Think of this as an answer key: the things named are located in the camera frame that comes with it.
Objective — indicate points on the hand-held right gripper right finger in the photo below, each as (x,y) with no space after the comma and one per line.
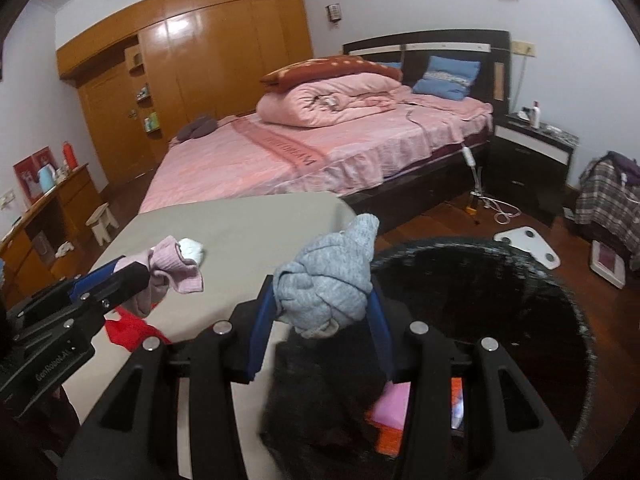
(381,332)

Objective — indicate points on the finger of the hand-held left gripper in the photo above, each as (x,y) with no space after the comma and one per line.
(125,282)
(97,274)

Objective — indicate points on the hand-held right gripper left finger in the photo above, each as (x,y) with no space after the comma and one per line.
(260,332)

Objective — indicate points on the pink sock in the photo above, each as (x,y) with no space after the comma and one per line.
(170,260)

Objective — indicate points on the pink paper sheet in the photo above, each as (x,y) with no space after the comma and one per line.
(392,405)

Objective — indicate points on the grey-blue sock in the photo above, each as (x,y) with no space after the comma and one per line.
(325,285)

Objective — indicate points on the bin with black bag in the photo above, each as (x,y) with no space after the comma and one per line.
(500,310)

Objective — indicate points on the white rag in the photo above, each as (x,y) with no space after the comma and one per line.
(64,249)

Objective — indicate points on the red cloth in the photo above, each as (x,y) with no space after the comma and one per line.
(132,332)

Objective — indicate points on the small wooden stool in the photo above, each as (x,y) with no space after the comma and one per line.
(101,217)

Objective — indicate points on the white crumpled tissue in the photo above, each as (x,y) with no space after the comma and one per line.
(192,249)

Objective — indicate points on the wooden desk cabinet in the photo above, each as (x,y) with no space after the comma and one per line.
(70,195)

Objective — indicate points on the grey table cover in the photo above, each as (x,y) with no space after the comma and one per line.
(240,235)

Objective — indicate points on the light blue kettle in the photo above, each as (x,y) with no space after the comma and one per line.
(45,180)

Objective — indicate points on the red thermos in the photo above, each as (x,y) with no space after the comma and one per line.
(70,155)

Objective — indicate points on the dark wooden bed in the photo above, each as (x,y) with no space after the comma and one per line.
(240,160)

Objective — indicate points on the brown plush slippers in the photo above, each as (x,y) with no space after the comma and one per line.
(197,127)

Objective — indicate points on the white bathroom scale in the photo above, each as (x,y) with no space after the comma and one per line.
(530,245)

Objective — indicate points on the white blanket controller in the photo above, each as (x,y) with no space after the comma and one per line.
(469,156)

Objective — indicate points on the black white nightstand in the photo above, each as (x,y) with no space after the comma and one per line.
(525,175)

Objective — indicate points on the folded pink duvet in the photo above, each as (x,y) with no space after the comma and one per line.
(310,105)

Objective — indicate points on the white scale red panel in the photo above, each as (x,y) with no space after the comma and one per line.
(609,262)

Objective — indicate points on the wooden wardrobe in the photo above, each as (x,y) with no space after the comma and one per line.
(215,50)

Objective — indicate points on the plaid cloth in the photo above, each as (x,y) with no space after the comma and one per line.
(602,195)

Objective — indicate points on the blue patterned pillow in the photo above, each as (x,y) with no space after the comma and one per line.
(445,77)

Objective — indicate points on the white bottle red cap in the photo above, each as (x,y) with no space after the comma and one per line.
(535,116)

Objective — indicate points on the red patterned pillow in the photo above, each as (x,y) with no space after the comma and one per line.
(330,67)

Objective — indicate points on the purple cloth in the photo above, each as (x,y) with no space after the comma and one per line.
(627,165)

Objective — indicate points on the red picture frame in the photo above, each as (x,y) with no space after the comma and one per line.
(27,170)

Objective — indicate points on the wall socket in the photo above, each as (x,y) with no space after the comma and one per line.
(524,48)

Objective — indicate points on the small brown wall lamp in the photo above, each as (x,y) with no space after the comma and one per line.
(334,12)

